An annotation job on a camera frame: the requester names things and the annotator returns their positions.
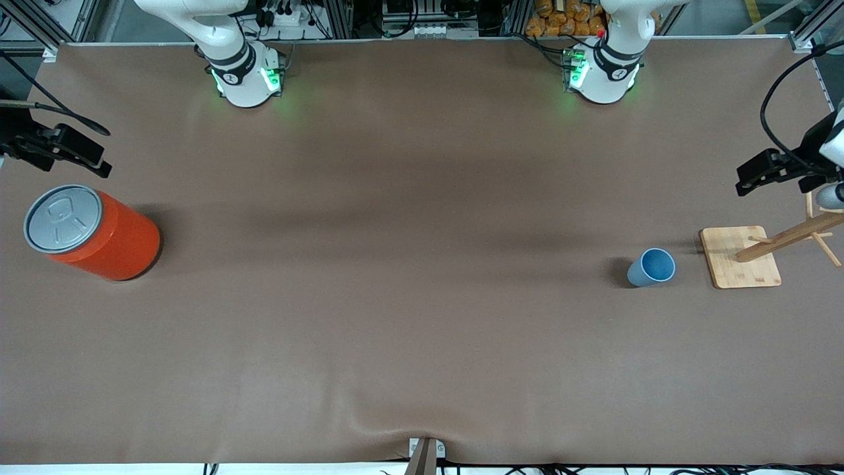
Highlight wooden cup rack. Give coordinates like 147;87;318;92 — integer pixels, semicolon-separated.
700;191;844;290

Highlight light blue plastic cup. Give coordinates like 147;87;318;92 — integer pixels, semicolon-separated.
627;248;677;288

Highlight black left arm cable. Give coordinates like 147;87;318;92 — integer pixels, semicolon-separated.
760;41;844;175

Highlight metal table clamp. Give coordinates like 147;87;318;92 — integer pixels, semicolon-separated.
405;437;446;475

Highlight orange can with grey lid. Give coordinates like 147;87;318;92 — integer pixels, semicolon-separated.
24;184;162;282

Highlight white power strip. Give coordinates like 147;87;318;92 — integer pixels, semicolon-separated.
254;5;312;27

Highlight aluminium frame post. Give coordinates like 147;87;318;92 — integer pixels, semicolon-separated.
0;0;100;61
788;0;844;53

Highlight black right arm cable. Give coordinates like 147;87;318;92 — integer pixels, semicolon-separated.
0;56;111;137

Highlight brown table mat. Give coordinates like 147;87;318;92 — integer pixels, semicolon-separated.
0;38;844;466

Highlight orange snack bags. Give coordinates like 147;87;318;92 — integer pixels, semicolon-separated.
526;0;607;38

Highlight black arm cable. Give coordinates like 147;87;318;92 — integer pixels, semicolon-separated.
0;56;111;137
760;41;844;175

